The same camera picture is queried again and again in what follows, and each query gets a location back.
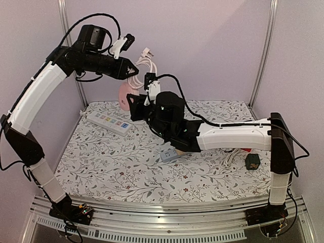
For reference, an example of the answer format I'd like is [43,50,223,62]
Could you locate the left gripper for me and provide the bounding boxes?
[78,50,140,79]

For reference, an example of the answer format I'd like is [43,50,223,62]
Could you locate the white multi-switch power strip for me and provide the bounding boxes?
[80,111,134,137]

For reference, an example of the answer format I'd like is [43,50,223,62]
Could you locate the blue-grey power strip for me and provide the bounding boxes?
[160,149,185,162]

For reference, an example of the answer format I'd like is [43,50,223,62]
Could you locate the beige cube socket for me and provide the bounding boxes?
[176,149,187,155]

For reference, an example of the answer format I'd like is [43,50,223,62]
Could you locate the red cube socket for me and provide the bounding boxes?
[241,148,252,152]

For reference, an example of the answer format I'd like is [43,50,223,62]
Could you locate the pink round power strip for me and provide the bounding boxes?
[118,82,139,111]

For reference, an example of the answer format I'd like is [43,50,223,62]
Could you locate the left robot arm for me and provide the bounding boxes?
[1,24,139,220]

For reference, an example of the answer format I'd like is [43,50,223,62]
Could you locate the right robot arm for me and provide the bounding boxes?
[127,73,310,221]

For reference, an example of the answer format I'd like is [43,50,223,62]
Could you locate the floral table mat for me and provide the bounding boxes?
[55,116,270,204]

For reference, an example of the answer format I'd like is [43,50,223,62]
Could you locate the dark green cube socket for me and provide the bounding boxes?
[245,153,261,170]

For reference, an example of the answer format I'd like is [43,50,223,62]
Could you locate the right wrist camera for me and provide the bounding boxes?
[144,72,160,106]

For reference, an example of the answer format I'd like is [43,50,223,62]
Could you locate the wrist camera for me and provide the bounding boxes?
[108,33,135,59]
[144,72,160,106]

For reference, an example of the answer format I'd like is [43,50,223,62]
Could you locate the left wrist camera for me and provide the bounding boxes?
[108,33,135,59]

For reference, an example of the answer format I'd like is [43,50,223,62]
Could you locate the pink coiled cord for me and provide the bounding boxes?
[126,48,159,89]

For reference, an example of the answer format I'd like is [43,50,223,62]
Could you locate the left aluminium post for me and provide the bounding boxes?
[57,0,88,107]

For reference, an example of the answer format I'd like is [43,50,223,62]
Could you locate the aluminium post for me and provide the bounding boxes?
[248,0,278,110]
[57,0,88,107]

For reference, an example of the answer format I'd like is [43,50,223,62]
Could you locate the white cord of orange strip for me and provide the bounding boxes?
[220,149,241,169]

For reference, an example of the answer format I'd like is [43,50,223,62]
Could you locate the aluminium front rail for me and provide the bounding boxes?
[21,194,317,243]

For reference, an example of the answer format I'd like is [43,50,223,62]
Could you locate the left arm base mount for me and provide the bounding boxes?
[49,201,94,225]

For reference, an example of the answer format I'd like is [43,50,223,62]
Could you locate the right aluminium post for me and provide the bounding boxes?
[248,0,278,110]

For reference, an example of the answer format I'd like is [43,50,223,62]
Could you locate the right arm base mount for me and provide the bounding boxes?
[245,203,288,226]

